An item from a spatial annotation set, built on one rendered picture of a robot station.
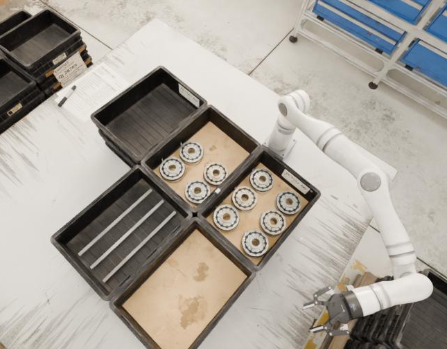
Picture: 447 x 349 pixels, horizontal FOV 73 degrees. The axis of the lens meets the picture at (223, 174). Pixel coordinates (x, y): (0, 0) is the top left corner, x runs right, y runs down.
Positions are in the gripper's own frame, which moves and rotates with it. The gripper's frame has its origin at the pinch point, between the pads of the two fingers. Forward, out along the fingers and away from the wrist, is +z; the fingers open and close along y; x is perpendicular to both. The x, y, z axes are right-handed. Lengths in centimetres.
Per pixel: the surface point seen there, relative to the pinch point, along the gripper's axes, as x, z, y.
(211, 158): 18, 15, -67
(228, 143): 21, 6, -72
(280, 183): 24, -9, -48
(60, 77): 45, 93, -167
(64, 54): 36, 83, -173
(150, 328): 8, 51, -10
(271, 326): 30.7, 13.4, 3.1
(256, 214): 20.5, 4.8, -38.3
